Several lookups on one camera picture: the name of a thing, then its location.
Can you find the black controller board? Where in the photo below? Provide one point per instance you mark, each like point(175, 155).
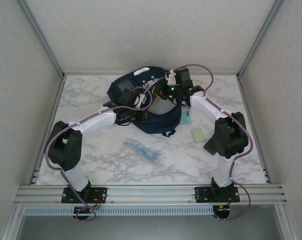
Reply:
point(83, 211)
point(222, 212)

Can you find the light green sticky pad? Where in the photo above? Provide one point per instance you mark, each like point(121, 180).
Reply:
point(198, 135)

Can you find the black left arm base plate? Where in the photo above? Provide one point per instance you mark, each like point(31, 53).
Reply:
point(98, 193)

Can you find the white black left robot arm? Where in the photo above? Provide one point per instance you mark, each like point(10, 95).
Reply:
point(96, 122)

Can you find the aluminium table side rail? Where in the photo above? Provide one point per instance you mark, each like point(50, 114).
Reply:
point(56, 100)
point(246, 100)

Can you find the aluminium mounting rail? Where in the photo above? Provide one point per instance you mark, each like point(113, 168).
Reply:
point(151, 195)

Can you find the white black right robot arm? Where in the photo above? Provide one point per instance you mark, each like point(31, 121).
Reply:
point(206, 107)

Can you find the light blue sticky pad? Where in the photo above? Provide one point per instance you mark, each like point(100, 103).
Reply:
point(186, 118)

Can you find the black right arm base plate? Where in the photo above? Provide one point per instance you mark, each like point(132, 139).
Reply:
point(202, 193)

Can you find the aluminium lower frame bar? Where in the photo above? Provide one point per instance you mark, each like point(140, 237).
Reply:
point(288, 222)
point(13, 222)

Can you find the navy blue backpack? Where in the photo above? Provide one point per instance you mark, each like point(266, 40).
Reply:
point(156, 125)

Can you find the clear pouch with blue pens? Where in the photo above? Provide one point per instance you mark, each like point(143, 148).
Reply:
point(146, 151)

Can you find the aluminium frame post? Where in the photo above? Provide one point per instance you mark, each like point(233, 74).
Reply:
point(260, 37)
point(41, 37)

